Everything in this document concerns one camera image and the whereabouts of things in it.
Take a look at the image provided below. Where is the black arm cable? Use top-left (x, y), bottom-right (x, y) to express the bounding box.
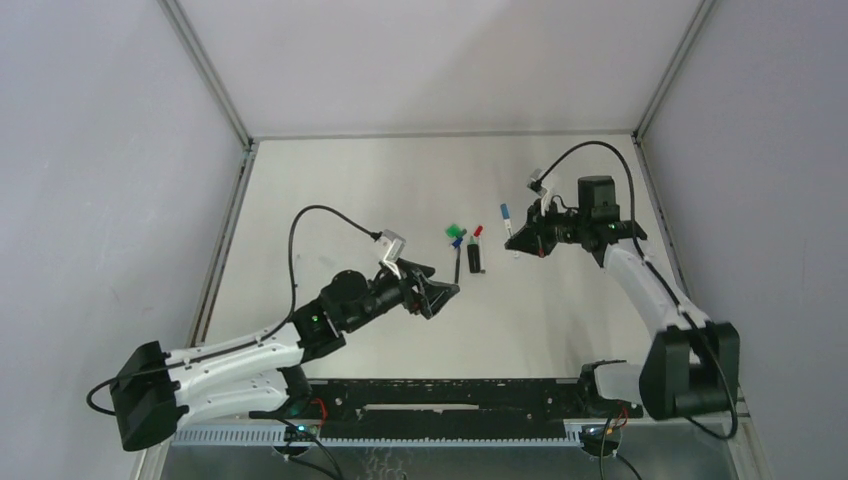
top-left (539, 140), bottom-right (739, 442)
top-left (86, 205), bottom-right (386, 417)

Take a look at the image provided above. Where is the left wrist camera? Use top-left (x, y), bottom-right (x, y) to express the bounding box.
top-left (378, 229), bottom-right (406, 263)

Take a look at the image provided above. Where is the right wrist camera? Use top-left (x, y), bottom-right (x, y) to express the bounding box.
top-left (526, 169), bottom-right (550, 198)

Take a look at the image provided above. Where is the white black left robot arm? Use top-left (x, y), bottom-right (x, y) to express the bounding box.
top-left (109, 260), bottom-right (460, 452)

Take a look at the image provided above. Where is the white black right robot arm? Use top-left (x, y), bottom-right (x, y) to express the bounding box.
top-left (505, 171), bottom-right (740, 420)

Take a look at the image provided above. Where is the green highlighter cap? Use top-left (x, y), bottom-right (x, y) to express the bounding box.
top-left (445, 224), bottom-right (463, 239)

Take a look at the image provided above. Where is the white marker green end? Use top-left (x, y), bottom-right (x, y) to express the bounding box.
top-left (475, 236), bottom-right (486, 274)

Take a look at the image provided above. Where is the black thin pen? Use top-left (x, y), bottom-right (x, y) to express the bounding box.
top-left (453, 247), bottom-right (462, 285)

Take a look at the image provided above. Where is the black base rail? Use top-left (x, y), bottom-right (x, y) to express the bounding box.
top-left (248, 377), bottom-right (644, 442)

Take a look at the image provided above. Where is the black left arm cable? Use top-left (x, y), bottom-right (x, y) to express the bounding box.
top-left (86, 205), bottom-right (386, 417)

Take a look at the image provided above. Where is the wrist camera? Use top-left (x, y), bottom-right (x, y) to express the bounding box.
top-left (526, 169), bottom-right (550, 198)
top-left (378, 229), bottom-right (406, 263)

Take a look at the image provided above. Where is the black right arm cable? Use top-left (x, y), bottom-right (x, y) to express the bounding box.
top-left (539, 140), bottom-right (739, 442)

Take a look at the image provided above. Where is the black green highlighter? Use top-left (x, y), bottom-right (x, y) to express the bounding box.
top-left (466, 236), bottom-right (482, 274)

